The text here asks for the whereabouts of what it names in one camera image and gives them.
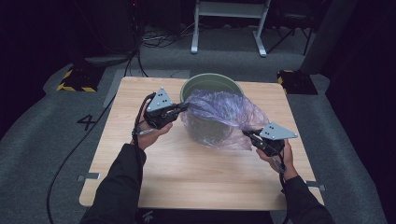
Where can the person's black clothing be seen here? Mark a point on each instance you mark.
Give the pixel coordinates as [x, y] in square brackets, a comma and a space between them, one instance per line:
[202, 216]

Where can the white metal table frame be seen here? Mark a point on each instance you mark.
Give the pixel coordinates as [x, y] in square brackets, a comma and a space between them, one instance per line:
[229, 9]

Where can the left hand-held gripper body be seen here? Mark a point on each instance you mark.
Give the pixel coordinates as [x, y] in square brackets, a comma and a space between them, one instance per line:
[160, 110]

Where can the purple plastic bag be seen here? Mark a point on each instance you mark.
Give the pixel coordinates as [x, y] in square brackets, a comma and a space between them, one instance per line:
[227, 107]

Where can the yellow black striped base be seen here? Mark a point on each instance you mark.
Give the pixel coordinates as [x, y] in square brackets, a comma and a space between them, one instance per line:
[82, 79]
[297, 82]

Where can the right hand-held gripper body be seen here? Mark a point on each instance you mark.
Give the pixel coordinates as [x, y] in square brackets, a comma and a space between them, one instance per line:
[274, 137]

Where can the grey column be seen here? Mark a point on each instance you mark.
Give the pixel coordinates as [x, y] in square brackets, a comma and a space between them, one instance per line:
[327, 37]

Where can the person's left hand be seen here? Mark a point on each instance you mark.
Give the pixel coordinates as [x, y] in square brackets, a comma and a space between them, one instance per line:
[149, 137]

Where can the person's right hand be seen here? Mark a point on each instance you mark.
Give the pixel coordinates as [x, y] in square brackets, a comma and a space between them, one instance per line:
[285, 161]

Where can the black tripod stand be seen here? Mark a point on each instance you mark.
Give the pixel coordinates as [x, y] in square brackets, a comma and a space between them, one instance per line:
[291, 34]

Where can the green round trash bin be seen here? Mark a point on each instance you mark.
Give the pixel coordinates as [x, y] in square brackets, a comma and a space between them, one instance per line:
[208, 82]

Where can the grey tape strip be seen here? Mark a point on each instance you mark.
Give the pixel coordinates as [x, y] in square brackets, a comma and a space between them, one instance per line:
[88, 176]
[316, 185]

